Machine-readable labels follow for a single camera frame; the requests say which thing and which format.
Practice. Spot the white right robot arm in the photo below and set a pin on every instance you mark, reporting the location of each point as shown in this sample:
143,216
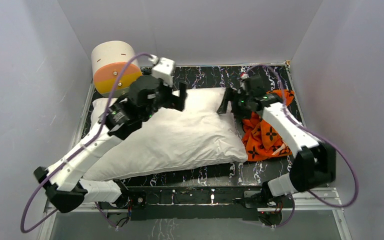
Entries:
314,160

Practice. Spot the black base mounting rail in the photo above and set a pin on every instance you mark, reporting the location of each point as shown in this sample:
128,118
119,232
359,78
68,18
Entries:
204,202

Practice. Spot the white pillow insert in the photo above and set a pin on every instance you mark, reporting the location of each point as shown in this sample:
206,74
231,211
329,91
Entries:
174,140

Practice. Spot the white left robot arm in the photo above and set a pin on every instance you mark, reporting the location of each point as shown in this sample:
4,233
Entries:
63,181

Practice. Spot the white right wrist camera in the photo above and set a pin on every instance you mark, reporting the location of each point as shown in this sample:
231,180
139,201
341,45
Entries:
242,77

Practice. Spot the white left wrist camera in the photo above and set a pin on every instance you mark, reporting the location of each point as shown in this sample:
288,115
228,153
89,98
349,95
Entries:
163,68

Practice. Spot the cream drum with orange face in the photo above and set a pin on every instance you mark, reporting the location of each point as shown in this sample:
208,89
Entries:
108,59

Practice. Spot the aluminium frame rail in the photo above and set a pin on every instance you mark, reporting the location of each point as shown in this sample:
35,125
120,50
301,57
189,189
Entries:
320,199

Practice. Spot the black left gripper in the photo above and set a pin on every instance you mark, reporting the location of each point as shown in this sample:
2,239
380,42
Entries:
171,97

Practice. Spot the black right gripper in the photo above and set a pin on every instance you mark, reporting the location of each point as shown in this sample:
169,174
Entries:
231,95

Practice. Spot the orange patterned pillowcase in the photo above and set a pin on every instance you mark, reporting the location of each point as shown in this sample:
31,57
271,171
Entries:
261,140

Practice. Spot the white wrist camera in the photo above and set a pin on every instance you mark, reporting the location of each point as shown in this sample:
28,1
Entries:
242,77
163,68

